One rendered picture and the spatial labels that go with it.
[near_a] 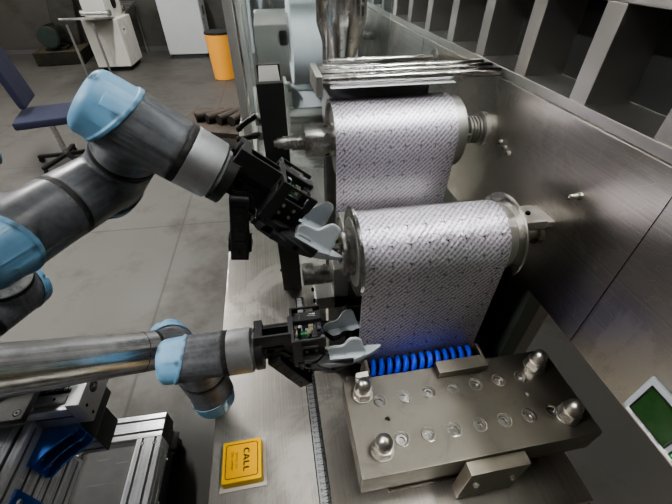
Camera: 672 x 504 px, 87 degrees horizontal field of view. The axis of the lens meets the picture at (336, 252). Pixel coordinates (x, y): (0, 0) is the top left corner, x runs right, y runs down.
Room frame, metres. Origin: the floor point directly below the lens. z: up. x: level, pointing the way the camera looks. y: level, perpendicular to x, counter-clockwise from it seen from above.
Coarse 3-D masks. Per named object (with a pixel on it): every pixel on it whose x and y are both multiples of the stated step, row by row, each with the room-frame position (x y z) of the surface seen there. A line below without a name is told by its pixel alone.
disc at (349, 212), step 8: (352, 208) 0.46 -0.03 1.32; (344, 216) 0.51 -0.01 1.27; (352, 216) 0.45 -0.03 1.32; (344, 224) 0.51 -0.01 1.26; (360, 232) 0.41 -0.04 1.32; (360, 240) 0.40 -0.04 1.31; (360, 248) 0.39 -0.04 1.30; (360, 256) 0.39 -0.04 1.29; (360, 264) 0.39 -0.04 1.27; (360, 272) 0.38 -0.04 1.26; (360, 280) 0.38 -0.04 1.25; (352, 288) 0.43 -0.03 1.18; (360, 288) 0.38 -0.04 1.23; (360, 296) 0.38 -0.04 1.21
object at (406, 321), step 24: (456, 288) 0.41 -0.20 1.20; (480, 288) 0.42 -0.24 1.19; (384, 312) 0.39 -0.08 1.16; (408, 312) 0.40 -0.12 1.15; (432, 312) 0.40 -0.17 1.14; (456, 312) 0.41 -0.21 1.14; (480, 312) 0.42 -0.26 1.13; (360, 336) 0.38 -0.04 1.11; (384, 336) 0.39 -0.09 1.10; (408, 336) 0.40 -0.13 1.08; (432, 336) 0.41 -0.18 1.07; (456, 336) 0.42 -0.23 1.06; (360, 360) 0.38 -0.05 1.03
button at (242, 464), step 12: (228, 444) 0.27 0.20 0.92; (240, 444) 0.27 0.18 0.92; (252, 444) 0.27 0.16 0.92; (228, 456) 0.25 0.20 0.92; (240, 456) 0.25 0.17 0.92; (252, 456) 0.25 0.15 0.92; (228, 468) 0.23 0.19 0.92; (240, 468) 0.23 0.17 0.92; (252, 468) 0.23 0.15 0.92; (228, 480) 0.21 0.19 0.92; (240, 480) 0.21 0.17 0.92; (252, 480) 0.22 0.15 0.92
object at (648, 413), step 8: (648, 392) 0.23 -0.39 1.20; (656, 392) 0.22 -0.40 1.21; (640, 400) 0.23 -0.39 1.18; (648, 400) 0.22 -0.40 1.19; (656, 400) 0.22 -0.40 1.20; (632, 408) 0.23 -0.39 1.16; (640, 408) 0.22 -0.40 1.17; (648, 408) 0.22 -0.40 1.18; (656, 408) 0.21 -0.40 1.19; (664, 408) 0.21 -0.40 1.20; (640, 416) 0.21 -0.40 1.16; (648, 416) 0.21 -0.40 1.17; (656, 416) 0.20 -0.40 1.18; (664, 416) 0.20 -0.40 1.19; (648, 424) 0.20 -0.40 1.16; (656, 424) 0.20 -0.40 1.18; (664, 424) 0.19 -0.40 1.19; (656, 432) 0.19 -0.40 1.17; (664, 432) 0.19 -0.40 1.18; (664, 440) 0.18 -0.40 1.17
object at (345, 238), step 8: (344, 232) 0.45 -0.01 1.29; (344, 240) 0.43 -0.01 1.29; (352, 240) 0.43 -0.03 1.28; (344, 248) 0.42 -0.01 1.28; (352, 248) 0.42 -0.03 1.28; (344, 256) 0.41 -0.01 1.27; (352, 256) 0.41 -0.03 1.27; (344, 264) 0.41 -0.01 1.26; (352, 264) 0.41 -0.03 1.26; (344, 272) 0.41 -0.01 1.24; (352, 272) 0.41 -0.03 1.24
